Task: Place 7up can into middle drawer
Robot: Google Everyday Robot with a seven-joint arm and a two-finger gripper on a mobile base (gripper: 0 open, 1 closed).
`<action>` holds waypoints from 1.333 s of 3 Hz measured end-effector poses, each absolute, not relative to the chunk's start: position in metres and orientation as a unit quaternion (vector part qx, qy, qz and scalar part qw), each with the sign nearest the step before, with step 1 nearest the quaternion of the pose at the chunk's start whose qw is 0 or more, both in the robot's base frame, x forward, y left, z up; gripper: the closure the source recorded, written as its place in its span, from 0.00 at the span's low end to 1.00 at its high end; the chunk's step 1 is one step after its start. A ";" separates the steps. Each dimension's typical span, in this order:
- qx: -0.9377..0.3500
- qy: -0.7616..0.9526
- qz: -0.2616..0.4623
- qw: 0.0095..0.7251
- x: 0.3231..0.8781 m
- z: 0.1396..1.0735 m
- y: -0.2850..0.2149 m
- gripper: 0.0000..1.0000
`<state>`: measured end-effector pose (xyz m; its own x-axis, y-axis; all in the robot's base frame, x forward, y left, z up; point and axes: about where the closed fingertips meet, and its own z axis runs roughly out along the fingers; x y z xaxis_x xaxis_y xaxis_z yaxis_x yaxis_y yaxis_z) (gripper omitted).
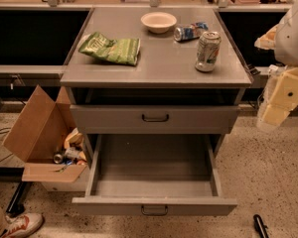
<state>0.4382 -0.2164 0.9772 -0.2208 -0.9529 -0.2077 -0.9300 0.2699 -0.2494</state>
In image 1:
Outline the closed grey upper drawer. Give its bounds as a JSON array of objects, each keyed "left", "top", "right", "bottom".
[{"left": 71, "top": 105, "right": 238, "bottom": 134}]

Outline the grey drawer cabinet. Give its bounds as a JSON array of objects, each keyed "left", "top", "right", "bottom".
[{"left": 60, "top": 6, "right": 253, "bottom": 143}]

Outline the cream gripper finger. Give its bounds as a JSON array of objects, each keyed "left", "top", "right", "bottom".
[{"left": 256, "top": 66, "right": 298, "bottom": 132}]

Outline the blue pepsi can lying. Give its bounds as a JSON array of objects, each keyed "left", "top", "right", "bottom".
[{"left": 174, "top": 22, "right": 209, "bottom": 42}]

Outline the brown cardboard box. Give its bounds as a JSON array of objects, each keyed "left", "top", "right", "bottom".
[{"left": 3, "top": 86, "right": 89, "bottom": 191}]

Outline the white green 7up can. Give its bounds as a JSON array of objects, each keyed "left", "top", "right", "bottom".
[{"left": 195, "top": 31, "right": 222, "bottom": 72}]

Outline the white red sneaker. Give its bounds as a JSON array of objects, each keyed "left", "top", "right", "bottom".
[{"left": 0, "top": 213, "right": 44, "bottom": 238}]

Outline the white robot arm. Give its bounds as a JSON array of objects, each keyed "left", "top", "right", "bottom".
[{"left": 254, "top": 0, "right": 298, "bottom": 132}]

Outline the black metal stand leg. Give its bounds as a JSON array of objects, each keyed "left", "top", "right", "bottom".
[{"left": 0, "top": 167, "right": 31, "bottom": 217}]

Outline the open grey lower drawer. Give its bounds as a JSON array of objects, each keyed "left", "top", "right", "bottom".
[{"left": 73, "top": 134, "right": 237, "bottom": 216}]

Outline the green chip bag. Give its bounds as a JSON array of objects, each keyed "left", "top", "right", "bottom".
[{"left": 78, "top": 32, "right": 140, "bottom": 66}]

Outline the white paper bowl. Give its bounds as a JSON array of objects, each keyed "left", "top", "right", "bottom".
[{"left": 141, "top": 12, "right": 177, "bottom": 34}]

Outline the silver can in box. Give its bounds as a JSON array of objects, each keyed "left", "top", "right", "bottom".
[{"left": 54, "top": 153, "right": 64, "bottom": 164}]

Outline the black object on floor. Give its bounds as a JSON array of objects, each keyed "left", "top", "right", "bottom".
[{"left": 253, "top": 214, "right": 269, "bottom": 238}]

